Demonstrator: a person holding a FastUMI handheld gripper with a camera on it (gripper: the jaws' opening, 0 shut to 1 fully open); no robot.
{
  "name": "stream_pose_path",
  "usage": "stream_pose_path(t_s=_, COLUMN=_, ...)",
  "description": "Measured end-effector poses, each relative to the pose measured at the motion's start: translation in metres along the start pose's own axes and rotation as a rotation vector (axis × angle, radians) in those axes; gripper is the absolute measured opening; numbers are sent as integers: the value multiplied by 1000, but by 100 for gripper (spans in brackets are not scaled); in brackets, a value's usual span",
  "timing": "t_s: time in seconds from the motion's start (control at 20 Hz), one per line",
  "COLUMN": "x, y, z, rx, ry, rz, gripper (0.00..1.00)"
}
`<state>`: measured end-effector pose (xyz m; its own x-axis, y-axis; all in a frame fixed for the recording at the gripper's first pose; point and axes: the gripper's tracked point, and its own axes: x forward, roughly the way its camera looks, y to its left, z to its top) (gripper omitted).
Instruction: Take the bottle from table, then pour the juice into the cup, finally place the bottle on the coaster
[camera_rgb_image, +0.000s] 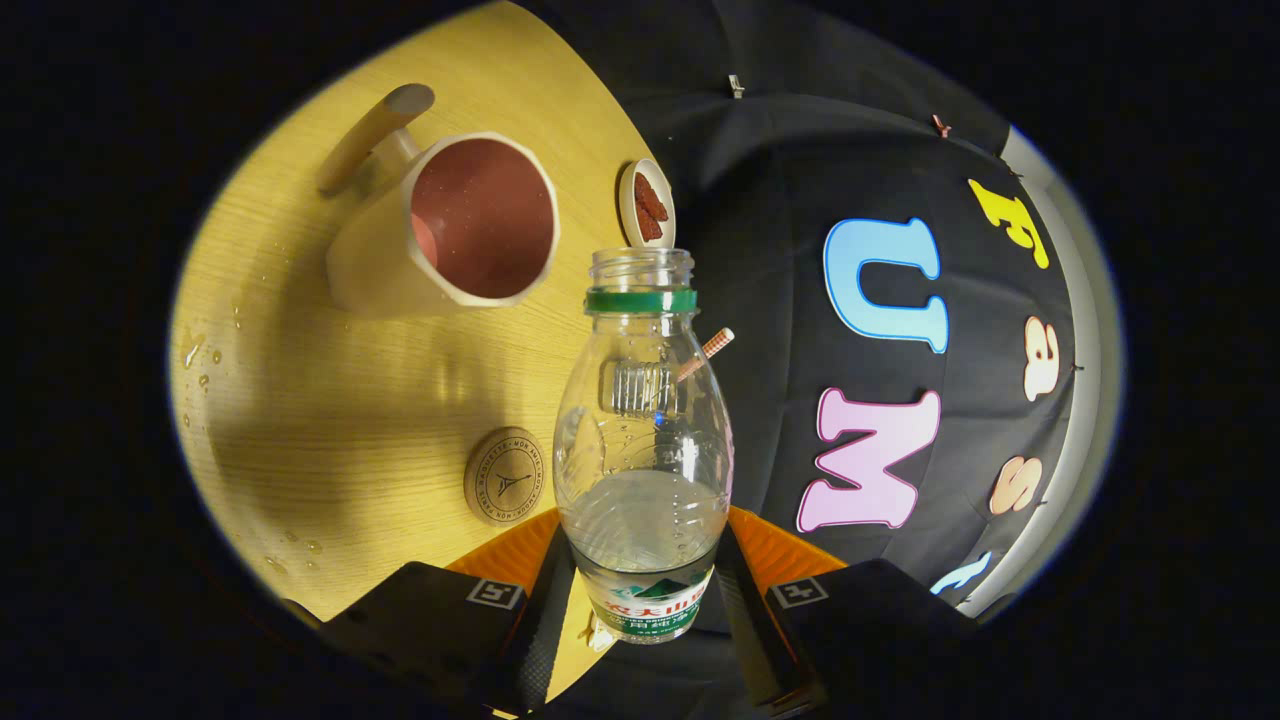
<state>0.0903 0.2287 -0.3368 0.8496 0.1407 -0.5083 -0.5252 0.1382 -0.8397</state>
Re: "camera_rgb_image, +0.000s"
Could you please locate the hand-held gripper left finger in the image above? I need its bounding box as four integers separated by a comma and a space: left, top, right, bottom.
283, 507, 578, 719

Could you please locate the red checked paper straw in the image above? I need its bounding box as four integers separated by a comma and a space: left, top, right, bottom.
678, 327, 735, 383

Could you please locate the white oval plate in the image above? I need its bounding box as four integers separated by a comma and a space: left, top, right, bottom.
618, 158, 677, 251

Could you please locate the wooden table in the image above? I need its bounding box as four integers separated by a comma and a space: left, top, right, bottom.
168, 0, 661, 706

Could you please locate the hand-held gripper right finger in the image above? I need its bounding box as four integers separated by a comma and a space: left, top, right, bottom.
712, 506, 986, 719

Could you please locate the round cork coaster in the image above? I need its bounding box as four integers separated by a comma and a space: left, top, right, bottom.
463, 427, 549, 527

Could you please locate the ribbed clear glass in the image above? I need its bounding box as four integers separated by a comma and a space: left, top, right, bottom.
598, 358, 683, 418

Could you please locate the clear plastic bottle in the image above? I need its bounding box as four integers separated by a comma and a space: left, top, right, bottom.
552, 247, 735, 645

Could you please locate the cream cup with wooden handle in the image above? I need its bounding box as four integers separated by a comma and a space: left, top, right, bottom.
317, 83, 561, 321

